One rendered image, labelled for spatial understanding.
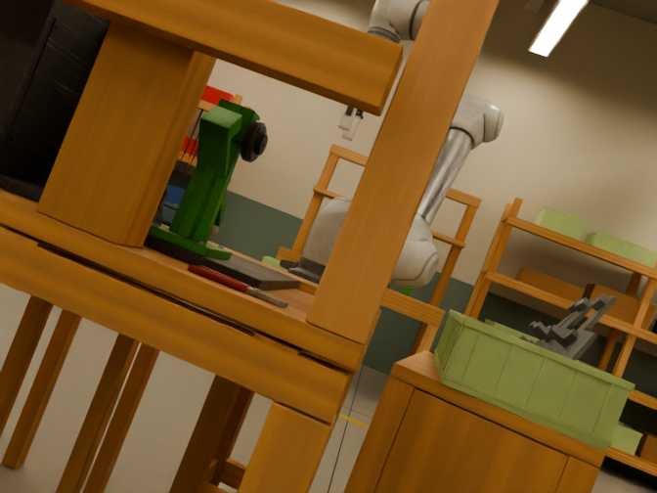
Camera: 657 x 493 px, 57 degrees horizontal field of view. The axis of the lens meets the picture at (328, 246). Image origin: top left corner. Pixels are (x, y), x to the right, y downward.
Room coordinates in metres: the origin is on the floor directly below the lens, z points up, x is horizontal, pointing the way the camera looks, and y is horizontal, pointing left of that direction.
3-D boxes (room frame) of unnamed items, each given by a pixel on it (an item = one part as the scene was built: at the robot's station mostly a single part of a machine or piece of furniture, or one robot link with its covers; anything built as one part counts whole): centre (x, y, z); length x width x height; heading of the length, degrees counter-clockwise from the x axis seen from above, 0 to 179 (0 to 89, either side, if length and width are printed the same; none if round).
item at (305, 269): (1.87, 0.01, 0.91); 0.22 x 0.18 x 0.06; 87
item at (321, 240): (1.87, -0.02, 1.05); 0.18 x 0.16 x 0.22; 68
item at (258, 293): (0.92, 0.10, 0.89); 0.16 x 0.05 x 0.01; 81
